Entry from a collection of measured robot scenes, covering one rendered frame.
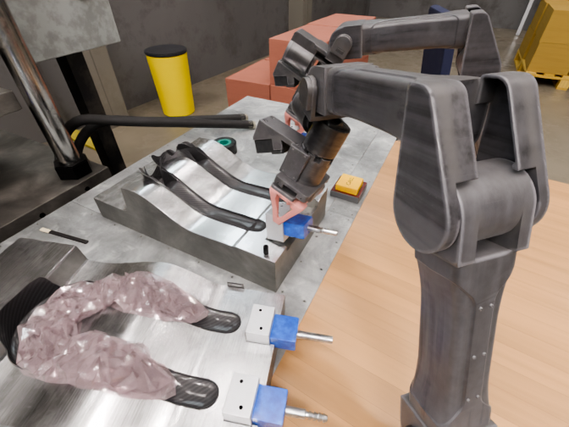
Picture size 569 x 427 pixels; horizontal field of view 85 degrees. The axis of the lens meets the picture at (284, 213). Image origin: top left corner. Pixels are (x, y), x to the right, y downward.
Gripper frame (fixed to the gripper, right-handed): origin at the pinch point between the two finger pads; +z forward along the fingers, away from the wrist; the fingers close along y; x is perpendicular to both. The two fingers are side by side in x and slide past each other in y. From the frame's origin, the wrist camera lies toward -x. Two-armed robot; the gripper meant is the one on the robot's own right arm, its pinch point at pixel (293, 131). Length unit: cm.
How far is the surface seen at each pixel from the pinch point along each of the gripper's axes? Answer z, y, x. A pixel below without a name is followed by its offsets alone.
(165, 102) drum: 168, -149, -153
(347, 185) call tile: 3.2, -0.2, 19.7
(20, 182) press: 48, 36, -57
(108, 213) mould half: 26, 36, -23
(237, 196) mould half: 7.6, 22.5, 0.3
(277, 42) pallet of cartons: 56, -154, -71
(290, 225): -5.2, 30.8, 13.5
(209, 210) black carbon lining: 9.2, 29.0, -2.3
